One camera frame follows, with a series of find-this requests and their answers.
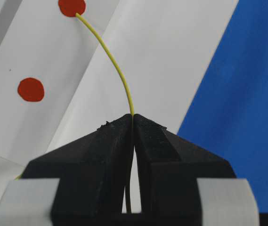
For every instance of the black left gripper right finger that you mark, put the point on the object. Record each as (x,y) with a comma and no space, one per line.
(168,169)

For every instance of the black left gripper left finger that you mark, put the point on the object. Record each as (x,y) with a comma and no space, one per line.
(92,173)

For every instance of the left red dot mark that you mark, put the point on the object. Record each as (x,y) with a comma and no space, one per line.
(31,90)

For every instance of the red dot mark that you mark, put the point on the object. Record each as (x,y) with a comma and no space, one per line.
(31,90)
(70,8)

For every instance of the middle red dot mark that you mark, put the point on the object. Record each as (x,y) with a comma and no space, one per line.
(70,8)

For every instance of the blue table cloth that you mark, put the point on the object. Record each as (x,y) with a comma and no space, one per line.
(229,113)

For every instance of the large white foam board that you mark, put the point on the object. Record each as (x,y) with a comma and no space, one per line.
(163,48)

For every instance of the small white raised block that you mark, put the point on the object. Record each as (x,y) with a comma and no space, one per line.
(40,43)

